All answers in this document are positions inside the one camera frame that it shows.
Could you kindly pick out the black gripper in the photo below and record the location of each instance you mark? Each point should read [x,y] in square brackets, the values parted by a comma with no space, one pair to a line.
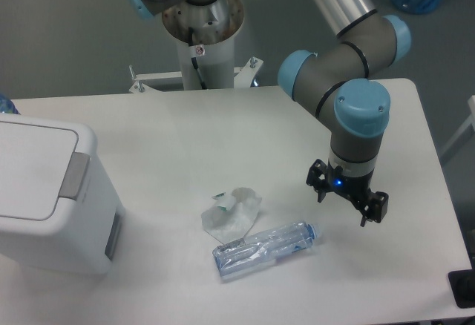
[372,205]

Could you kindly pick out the white trash can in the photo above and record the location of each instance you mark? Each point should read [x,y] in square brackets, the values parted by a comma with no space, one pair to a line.
[59,208]

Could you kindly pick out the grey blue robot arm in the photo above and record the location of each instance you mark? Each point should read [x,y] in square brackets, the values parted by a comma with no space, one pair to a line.
[335,87]

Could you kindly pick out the crumpled white plastic wrapper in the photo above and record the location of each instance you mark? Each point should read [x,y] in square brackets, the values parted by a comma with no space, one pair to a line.
[232,215]

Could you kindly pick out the crushed clear plastic bottle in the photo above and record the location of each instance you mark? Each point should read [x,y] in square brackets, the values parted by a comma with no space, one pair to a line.
[253,250]

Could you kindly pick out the black device at table edge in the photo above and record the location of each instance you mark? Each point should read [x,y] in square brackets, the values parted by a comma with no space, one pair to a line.
[462,285]

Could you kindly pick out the blue patterned object left edge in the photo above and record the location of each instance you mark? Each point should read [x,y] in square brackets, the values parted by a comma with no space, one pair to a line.
[7,106]

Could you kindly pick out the white frame at right edge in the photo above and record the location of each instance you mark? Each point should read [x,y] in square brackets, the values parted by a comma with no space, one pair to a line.
[460,137]

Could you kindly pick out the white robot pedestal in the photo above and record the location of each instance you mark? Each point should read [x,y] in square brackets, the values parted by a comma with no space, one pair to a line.
[205,40]

